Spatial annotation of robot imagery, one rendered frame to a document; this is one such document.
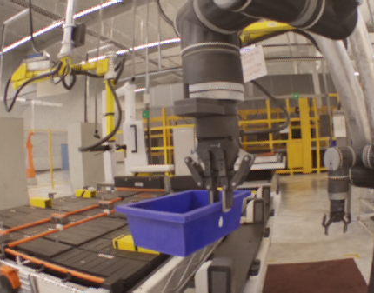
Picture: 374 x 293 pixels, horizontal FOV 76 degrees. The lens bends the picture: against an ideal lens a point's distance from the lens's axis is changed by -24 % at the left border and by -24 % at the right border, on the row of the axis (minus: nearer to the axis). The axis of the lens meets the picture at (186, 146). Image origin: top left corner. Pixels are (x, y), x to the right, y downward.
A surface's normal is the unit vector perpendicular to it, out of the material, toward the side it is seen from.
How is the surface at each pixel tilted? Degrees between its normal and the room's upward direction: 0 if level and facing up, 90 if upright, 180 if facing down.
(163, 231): 95
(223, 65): 90
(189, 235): 95
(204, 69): 90
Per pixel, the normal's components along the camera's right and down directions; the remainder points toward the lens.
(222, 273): -0.33, 0.02
